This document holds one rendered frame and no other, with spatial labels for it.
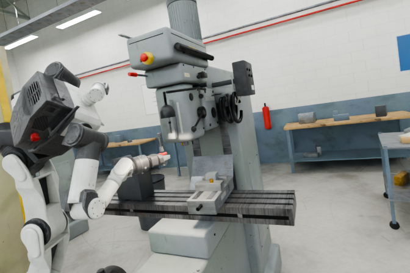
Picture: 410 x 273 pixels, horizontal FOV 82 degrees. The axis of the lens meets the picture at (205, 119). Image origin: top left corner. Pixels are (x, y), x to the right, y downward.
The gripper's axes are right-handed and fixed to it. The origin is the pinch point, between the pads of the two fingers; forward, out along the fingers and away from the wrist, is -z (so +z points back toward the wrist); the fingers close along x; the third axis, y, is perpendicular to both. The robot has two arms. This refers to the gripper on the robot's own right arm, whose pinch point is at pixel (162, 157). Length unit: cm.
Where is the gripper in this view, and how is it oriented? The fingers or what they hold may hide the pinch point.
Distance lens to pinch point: 135.1
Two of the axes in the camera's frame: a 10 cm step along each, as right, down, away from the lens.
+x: -6.9, 0.7, 7.2
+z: -7.1, 1.4, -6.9
